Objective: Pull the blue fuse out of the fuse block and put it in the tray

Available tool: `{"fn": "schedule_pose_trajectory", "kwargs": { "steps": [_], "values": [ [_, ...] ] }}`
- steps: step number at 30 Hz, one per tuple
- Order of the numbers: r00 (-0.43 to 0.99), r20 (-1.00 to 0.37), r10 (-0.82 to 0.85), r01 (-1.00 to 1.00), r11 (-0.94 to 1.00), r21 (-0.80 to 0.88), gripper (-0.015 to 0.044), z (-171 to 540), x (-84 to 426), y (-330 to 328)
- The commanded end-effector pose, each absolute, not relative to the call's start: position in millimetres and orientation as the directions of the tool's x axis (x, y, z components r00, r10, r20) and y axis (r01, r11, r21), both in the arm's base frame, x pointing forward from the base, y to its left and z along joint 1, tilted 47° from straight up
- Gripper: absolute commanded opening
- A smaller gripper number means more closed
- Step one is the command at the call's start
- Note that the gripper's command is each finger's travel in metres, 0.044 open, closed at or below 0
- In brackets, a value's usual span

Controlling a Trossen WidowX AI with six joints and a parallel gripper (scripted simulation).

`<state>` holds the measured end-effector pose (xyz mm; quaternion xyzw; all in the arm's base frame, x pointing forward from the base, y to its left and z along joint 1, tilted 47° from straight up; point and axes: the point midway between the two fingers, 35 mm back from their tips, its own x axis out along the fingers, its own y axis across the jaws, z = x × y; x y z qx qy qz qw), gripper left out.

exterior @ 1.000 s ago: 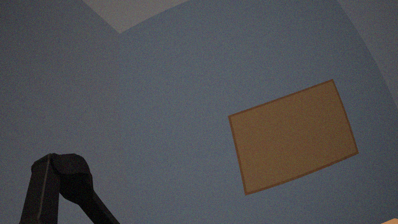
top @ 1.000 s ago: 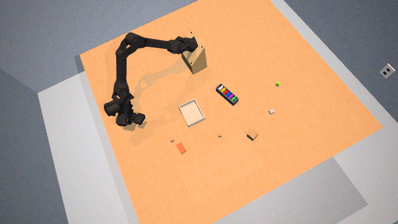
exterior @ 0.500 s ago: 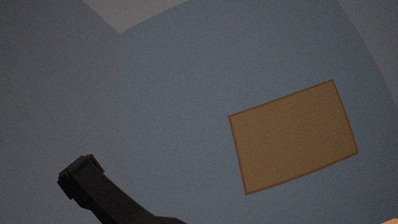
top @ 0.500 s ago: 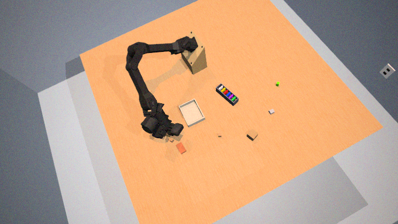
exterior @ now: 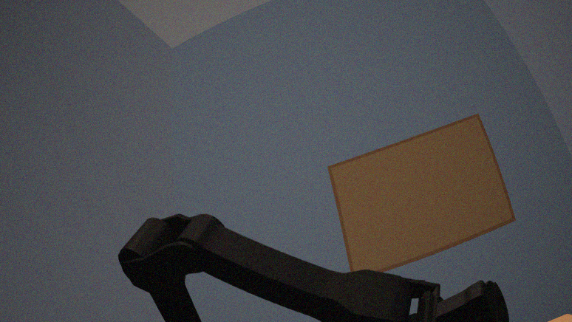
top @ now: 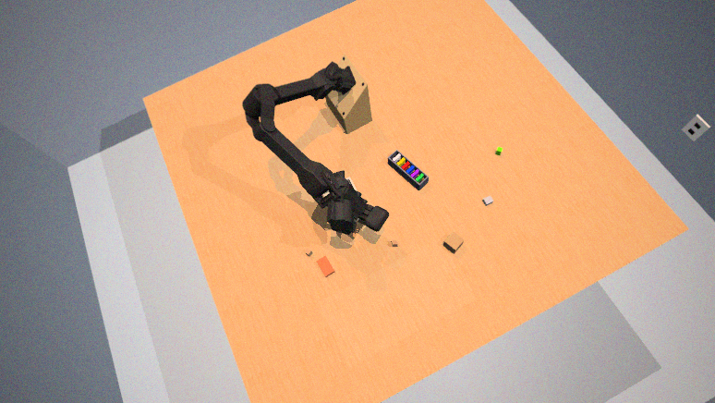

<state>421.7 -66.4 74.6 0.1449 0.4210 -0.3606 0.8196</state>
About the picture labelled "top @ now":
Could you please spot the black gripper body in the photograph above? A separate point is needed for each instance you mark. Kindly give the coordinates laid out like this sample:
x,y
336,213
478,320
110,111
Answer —
x,y
375,217

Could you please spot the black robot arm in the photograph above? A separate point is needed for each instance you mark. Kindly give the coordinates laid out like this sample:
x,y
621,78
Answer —
x,y
313,176

